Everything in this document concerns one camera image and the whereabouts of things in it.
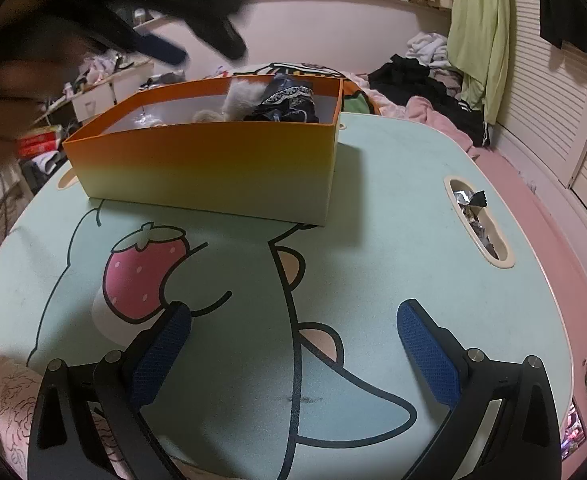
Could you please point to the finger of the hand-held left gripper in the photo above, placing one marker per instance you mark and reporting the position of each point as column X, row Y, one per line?
column 221, row 37
column 158, row 50

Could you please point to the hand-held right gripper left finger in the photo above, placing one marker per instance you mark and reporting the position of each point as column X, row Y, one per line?
column 161, row 355

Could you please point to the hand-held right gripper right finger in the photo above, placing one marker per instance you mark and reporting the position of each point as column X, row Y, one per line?
column 426, row 355

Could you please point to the beige fluffy toy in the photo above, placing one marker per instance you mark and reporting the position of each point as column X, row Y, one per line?
column 243, row 97

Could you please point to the dark blue lace cloth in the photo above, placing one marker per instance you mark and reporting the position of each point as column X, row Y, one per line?
column 286, row 102

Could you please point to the orange cardboard box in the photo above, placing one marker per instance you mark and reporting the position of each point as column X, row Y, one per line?
column 208, row 170

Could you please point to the mint cartoon-print desktop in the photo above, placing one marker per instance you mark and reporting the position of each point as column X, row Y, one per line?
column 353, row 240

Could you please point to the person's left hand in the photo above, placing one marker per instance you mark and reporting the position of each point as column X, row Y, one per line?
column 3, row 105

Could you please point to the white drawer cabinet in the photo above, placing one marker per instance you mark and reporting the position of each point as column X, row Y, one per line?
column 103, row 92

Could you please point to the round cartoon rug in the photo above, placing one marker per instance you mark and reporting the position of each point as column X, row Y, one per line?
column 298, row 70

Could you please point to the crumpled foil wrappers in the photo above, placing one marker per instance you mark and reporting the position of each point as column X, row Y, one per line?
column 476, row 215

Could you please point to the red cardboard box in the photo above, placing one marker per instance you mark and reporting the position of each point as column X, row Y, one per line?
column 38, row 141

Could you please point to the black clothes pile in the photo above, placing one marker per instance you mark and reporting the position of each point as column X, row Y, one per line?
column 413, row 80

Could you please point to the white clothes pile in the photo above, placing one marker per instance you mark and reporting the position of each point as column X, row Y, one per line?
column 428, row 47

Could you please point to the light green hanging garment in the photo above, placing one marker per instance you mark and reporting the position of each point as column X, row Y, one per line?
column 478, row 35

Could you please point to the white louvered closet door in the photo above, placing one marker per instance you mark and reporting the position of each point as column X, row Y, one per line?
column 563, row 110

